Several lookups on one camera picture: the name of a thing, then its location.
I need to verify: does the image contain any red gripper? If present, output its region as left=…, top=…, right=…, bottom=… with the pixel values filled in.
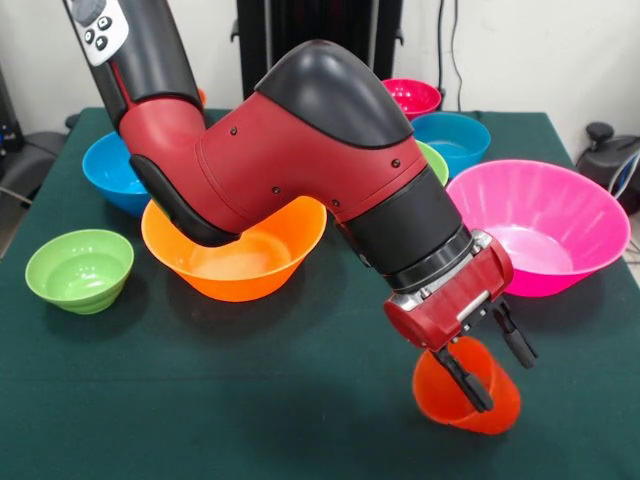
left=383, top=234, right=540, bottom=414

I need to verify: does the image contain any orange-red plastic cup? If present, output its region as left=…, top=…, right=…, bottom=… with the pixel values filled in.
left=411, top=335, right=522, bottom=435

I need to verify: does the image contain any large pink bowl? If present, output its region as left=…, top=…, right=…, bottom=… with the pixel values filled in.
left=445, top=159, right=632, bottom=299

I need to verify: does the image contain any medium green bowl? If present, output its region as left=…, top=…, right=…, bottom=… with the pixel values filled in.
left=415, top=140, right=450, bottom=187

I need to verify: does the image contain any small blue bowl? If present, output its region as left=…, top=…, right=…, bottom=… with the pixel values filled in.
left=409, top=111, right=492, bottom=179

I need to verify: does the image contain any dark green tablecloth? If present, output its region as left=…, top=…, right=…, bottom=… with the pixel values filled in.
left=0, top=107, right=640, bottom=480

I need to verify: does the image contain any large orange bowl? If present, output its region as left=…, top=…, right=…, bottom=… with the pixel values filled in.
left=141, top=195, right=328, bottom=303

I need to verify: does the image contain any small crimson bowl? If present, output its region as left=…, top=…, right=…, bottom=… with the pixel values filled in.
left=382, top=77, right=443, bottom=121

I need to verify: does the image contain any small green bowl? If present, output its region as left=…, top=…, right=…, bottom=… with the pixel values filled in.
left=24, top=228, right=135, bottom=316

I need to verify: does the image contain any large blue bowl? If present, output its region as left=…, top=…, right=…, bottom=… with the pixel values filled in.
left=81, top=131, right=151, bottom=218

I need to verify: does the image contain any black wall cable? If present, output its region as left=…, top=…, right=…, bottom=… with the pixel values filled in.
left=437, top=0, right=484, bottom=115

